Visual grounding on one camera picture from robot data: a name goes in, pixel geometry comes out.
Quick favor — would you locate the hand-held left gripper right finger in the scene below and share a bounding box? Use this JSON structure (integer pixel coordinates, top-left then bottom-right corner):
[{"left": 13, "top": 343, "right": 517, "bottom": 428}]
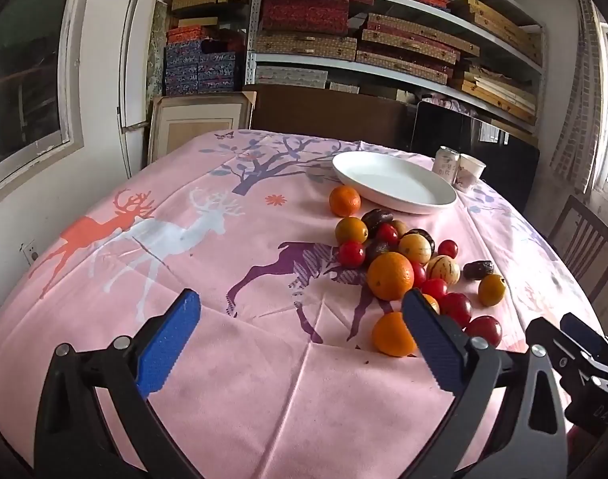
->
[{"left": 401, "top": 288, "right": 569, "bottom": 479}]

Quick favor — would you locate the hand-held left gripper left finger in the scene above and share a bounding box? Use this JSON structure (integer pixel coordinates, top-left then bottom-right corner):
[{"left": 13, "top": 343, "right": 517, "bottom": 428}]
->
[{"left": 35, "top": 288, "right": 205, "bottom": 479}]

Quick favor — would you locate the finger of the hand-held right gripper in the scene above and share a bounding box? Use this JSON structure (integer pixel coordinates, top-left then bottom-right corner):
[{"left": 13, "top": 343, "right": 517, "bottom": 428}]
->
[
  {"left": 560, "top": 312, "right": 608, "bottom": 385},
  {"left": 526, "top": 317, "right": 604, "bottom": 385}
]

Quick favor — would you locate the small orange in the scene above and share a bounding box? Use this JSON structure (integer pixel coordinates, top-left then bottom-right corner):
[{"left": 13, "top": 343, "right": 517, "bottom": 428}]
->
[
  {"left": 372, "top": 312, "right": 417, "bottom": 358},
  {"left": 329, "top": 186, "right": 361, "bottom": 217}
]

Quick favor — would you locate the large orange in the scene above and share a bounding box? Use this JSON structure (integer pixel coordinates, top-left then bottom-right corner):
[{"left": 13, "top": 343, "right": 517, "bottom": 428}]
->
[{"left": 367, "top": 251, "right": 415, "bottom": 301}]

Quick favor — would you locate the dark purple fruit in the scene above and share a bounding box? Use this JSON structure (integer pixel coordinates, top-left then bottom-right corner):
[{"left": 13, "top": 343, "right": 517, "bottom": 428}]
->
[
  {"left": 406, "top": 228, "right": 436, "bottom": 255},
  {"left": 366, "top": 239, "right": 391, "bottom": 263},
  {"left": 462, "top": 260, "right": 495, "bottom": 281},
  {"left": 361, "top": 208, "right": 395, "bottom": 233}
]

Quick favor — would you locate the white oval plate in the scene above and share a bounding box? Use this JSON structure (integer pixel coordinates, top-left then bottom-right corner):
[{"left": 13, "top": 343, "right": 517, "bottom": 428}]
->
[{"left": 331, "top": 152, "right": 458, "bottom": 215}]

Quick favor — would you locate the striped yellow pepino melon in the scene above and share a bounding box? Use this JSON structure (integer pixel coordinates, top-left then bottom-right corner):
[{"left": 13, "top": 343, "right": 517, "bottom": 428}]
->
[{"left": 426, "top": 255, "right": 461, "bottom": 286}]

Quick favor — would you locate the pink deer print tablecloth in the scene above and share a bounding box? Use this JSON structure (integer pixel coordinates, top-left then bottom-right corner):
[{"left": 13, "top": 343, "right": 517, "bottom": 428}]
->
[{"left": 0, "top": 129, "right": 608, "bottom": 479}]

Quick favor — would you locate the wooden chair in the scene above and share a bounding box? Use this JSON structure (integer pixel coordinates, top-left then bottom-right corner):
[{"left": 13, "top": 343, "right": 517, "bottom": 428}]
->
[{"left": 548, "top": 194, "right": 608, "bottom": 303}]

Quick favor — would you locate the white paper cup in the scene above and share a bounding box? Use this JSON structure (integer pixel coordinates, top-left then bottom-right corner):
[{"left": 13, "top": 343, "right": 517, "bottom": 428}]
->
[{"left": 454, "top": 154, "right": 486, "bottom": 193}]

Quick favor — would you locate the white drink can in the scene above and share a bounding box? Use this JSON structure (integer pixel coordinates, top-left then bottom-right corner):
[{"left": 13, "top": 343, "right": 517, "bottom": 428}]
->
[{"left": 432, "top": 146, "right": 461, "bottom": 183}]

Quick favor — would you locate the black panel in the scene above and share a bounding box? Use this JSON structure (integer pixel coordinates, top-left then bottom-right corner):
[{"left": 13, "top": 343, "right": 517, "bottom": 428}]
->
[{"left": 411, "top": 101, "right": 541, "bottom": 210}]

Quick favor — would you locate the framed wooden panel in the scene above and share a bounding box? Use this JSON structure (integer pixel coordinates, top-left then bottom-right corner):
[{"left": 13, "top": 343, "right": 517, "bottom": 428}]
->
[{"left": 148, "top": 92, "right": 257, "bottom": 165}]

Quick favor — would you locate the patterned curtain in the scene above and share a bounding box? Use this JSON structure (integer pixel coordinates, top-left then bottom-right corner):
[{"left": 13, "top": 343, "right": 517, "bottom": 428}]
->
[{"left": 551, "top": 0, "right": 604, "bottom": 195}]

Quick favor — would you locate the stack of yellow flat boxes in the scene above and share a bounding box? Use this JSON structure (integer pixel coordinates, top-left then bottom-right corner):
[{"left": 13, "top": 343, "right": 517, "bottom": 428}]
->
[{"left": 448, "top": 0, "right": 544, "bottom": 125}]

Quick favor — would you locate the white door panel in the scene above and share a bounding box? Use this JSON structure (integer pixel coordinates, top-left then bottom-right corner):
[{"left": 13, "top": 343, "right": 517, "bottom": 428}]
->
[{"left": 118, "top": 0, "right": 155, "bottom": 180}]

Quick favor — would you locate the stack of blue patterned boxes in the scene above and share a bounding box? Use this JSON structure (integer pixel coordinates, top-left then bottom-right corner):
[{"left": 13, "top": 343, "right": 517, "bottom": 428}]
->
[{"left": 163, "top": 42, "right": 245, "bottom": 97}]

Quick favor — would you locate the grey patterned box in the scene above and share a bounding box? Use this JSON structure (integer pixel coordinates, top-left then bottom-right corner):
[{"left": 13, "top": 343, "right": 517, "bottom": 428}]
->
[{"left": 255, "top": 66, "right": 330, "bottom": 88}]

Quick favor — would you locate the white framed window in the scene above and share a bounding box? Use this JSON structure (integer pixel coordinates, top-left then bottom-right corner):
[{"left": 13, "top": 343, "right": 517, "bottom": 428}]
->
[{"left": 0, "top": 0, "right": 85, "bottom": 195}]

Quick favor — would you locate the orange patterned box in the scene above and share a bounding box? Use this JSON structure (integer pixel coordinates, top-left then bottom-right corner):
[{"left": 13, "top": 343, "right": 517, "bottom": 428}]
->
[{"left": 167, "top": 26, "right": 205, "bottom": 44}]

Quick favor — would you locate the metal shelving unit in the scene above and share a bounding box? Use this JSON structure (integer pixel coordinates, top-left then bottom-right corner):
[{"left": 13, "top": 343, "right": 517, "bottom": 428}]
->
[{"left": 245, "top": 0, "right": 547, "bottom": 135}]

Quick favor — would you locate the stack of tan woven boxes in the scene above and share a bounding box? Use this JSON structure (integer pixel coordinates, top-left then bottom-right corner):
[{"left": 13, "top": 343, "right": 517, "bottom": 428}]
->
[{"left": 254, "top": 10, "right": 482, "bottom": 85}]

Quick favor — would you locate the stack of red patterned boxes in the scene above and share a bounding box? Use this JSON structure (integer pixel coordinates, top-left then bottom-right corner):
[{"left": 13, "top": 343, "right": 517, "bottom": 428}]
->
[{"left": 261, "top": 0, "right": 375, "bottom": 36}]

